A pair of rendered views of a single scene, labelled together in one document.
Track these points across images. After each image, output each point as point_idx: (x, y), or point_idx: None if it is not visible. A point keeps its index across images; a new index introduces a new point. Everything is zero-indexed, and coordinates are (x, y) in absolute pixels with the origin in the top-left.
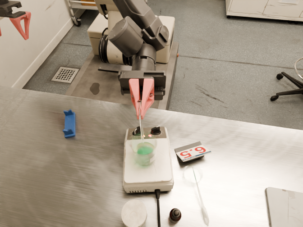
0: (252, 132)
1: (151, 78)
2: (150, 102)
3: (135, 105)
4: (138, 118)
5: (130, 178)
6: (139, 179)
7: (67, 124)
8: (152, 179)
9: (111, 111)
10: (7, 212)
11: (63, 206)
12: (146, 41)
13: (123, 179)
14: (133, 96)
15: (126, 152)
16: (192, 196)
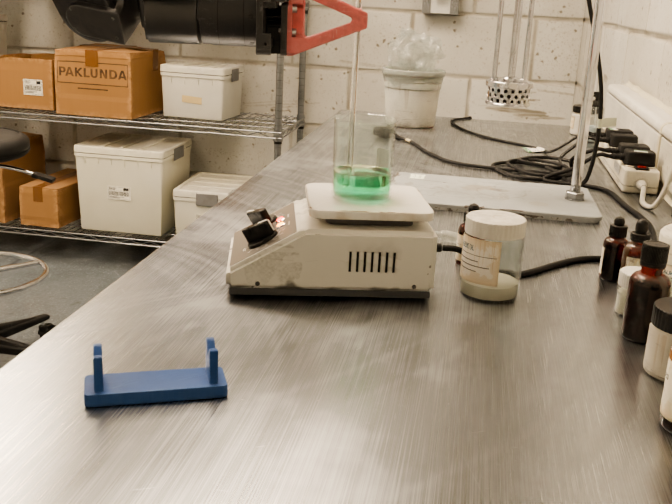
0: (255, 196)
1: None
2: (308, 36)
3: (346, 4)
4: (367, 22)
5: (421, 208)
6: (423, 203)
7: (161, 383)
8: (419, 196)
9: (114, 321)
10: (571, 478)
11: (498, 377)
12: None
13: (416, 236)
14: (322, 3)
15: (350, 209)
16: None
